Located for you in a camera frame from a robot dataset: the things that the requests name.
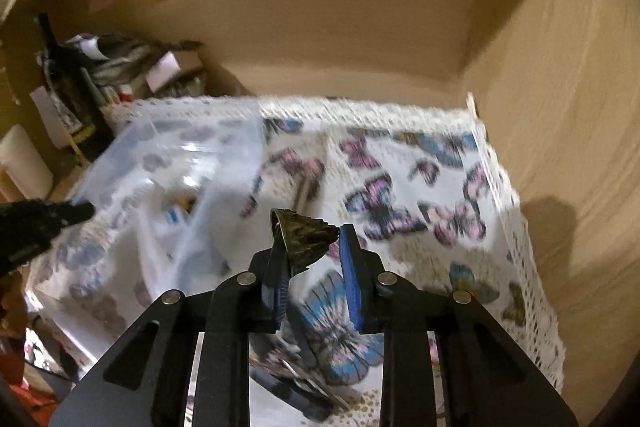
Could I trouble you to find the dark wrapper piece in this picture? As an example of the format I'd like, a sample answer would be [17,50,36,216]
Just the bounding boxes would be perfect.
[271,209,340,277]

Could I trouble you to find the pink candle cylinder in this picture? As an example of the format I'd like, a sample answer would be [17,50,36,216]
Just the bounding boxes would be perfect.
[1,124,53,199]

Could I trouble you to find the dark wine bottle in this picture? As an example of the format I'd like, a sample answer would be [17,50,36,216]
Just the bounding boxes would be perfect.
[37,13,114,162]

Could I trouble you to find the clear plastic storage bin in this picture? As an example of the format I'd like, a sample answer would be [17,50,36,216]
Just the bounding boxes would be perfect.
[27,114,264,338]

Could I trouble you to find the butterfly print tablecloth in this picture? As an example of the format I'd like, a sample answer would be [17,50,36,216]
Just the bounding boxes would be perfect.
[45,98,562,426]

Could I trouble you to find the black pliers tool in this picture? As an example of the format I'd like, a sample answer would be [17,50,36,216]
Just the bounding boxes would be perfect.
[250,349,349,423]

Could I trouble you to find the stack of papers and books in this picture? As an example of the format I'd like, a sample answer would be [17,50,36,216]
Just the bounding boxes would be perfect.
[63,32,205,107]

